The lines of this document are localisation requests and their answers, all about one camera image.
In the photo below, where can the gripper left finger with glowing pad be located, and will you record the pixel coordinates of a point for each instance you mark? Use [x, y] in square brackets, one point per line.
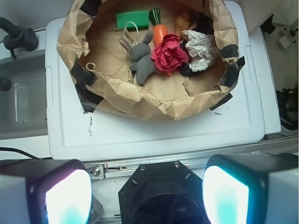
[44, 192]

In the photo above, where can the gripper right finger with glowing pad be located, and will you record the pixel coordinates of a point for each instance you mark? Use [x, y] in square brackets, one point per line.
[252, 189]

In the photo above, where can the crumpled white paper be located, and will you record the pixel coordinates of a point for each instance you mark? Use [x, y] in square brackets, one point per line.
[201, 49]

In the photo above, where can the crumpled red paper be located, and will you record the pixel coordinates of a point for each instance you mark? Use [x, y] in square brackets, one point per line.
[178, 55]

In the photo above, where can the white plastic tray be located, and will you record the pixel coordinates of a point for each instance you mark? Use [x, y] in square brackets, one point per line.
[104, 136]

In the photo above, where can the dark crumpled cloth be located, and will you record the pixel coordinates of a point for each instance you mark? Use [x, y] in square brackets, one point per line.
[185, 69]

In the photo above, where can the brown paper bag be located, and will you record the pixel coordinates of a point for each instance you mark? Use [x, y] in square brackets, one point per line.
[98, 65]

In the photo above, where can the white plug adapter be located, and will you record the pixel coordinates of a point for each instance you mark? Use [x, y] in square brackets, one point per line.
[286, 40]

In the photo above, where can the black faucet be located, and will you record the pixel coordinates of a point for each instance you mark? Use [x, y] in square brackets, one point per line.
[18, 37]

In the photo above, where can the grey plush bunny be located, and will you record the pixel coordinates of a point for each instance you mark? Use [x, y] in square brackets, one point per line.
[141, 62]

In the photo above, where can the white zip tie loop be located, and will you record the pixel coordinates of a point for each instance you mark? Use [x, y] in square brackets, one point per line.
[128, 30]

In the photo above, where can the brown waffle textured item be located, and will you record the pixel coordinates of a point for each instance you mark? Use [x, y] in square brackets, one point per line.
[183, 22]

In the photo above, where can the orange toy carrot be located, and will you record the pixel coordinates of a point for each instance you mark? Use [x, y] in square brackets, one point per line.
[160, 32]

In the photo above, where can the green rectangular block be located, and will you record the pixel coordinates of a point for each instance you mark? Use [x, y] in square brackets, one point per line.
[139, 18]

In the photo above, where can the aluminium rail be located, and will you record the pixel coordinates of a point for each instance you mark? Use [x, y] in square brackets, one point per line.
[100, 170]

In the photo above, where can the black octagonal mount plate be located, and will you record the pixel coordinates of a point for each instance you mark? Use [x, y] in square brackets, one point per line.
[160, 193]

